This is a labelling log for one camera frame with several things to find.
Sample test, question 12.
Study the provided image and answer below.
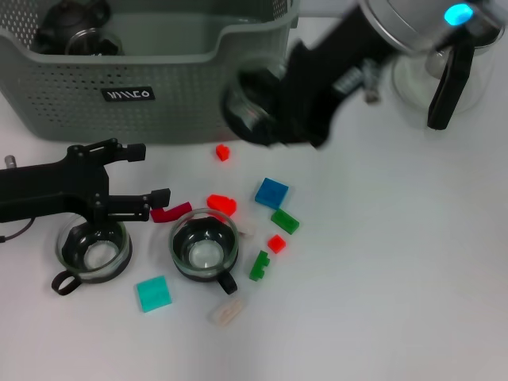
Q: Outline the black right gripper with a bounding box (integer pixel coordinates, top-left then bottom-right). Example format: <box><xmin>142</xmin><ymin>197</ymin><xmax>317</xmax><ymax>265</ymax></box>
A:
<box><xmin>269</xmin><ymin>7</ymin><xmax>394</xmax><ymax>150</ymax></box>

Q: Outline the silver elbow connector with cable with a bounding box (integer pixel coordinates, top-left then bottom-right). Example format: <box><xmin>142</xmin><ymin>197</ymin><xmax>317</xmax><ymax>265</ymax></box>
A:
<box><xmin>360</xmin><ymin>59</ymin><xmax>383</xmax><ymax>106</ymax></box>

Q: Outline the small red square block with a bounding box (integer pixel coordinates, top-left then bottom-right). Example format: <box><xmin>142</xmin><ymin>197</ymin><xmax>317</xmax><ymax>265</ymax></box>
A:
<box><xmin>267</xmin><ymin>233</ymin><xmax>287</xmax><ymax>254</ymax></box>

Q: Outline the thin black cable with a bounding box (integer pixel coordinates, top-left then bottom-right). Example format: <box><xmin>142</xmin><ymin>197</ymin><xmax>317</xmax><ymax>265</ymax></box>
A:
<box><xmin>0</xmin><ymin>219</ymin><xmax>35</xmax><ymax>244</ymax></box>

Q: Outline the large translucent white block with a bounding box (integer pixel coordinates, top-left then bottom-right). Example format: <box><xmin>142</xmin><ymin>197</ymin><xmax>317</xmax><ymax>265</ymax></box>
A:
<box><xmin>206</xmin><ymin>297</ymin><xmax>248</xmax><ymax>329</ymax></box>

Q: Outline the teal ridged block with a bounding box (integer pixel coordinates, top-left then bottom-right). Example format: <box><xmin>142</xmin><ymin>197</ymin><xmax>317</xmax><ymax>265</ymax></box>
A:
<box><xmin>135</xmin><ymin>275</ymin><xmax>175</xmax><ymax>314</ymax></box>

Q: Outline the glass teacup with black base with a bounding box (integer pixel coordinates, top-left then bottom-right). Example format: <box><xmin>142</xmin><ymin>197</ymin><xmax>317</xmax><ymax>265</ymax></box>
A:
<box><xmin>168</xmin><ymin>208</ymin><xmax>241</xmax><ymax>295</ymax></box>
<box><xmin>220</xmin><ymin>57</ymin><xmax>287</xmax><ymax>146</ymax></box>
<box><xmin>51</xmin><ymin>216</ymin><xmax>133</xmax><ymax>297</ymax></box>
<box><xmin>63</xmin><ymin>30</ymin><xmax>124</xmax><ymax>56</ymax></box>

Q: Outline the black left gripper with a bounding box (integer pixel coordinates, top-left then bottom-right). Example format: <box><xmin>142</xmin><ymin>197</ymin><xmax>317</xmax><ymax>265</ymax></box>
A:
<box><xmin>0</xmin><ymin>138</ymin><xmax>171</xmax><ymax>224</ymax></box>

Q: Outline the grey-green perforated storage bin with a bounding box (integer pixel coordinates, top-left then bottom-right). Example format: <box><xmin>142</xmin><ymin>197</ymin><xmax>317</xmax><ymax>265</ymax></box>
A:
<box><xmin>0</xmin><ymin>0</ymin><xmax>302</xmax><ymax>144</ymax></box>

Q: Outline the blue square flat block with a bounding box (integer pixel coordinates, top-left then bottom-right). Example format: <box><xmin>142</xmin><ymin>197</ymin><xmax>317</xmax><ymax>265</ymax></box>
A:
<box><xmin>254</xmin><ymin>177</ymin><xmax>290</xmax><ymax>210</ymax></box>

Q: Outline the dark red curved block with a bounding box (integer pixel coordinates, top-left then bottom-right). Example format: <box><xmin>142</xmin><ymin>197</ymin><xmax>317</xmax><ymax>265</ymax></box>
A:
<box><xmin>149</xmin><ymin>201</ymin><xmax>194</xmax><ymax>225</ymax></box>

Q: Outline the dark brown clay teapot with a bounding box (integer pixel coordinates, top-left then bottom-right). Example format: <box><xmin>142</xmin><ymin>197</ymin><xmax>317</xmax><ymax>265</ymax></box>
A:
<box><xmin>32</xmin><ymin>0</ymin><xmax>111</xmax><ymax>55</ymax></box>

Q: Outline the green rectangular flat block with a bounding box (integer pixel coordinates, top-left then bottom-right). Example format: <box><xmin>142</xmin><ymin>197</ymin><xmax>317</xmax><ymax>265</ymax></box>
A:
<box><xmin>270</xmin><ymin>209</ymin><xmax>301</xmax><ymax>235</ymax></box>

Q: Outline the green stepped block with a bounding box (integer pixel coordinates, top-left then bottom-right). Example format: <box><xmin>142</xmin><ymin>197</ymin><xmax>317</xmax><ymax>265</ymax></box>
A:
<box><xmin>248</xmin><ymin>250</ymin><xmax>272</xmax><ymax>282</ymax></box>

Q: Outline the glass carafe with black handle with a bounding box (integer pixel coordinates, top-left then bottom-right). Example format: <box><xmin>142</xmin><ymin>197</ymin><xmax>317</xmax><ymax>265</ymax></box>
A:
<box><xmin>391</xmin><ymin>35</ymin><xmax>495</xmax><ymax>131</ymax></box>

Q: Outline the red-orange sloped block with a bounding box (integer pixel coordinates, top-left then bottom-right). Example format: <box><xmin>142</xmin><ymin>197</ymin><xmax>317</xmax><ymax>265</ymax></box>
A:
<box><xmin>206</xmin><ymin>193</ymin><xmax>238</xmax><ymax>217</ymax></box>

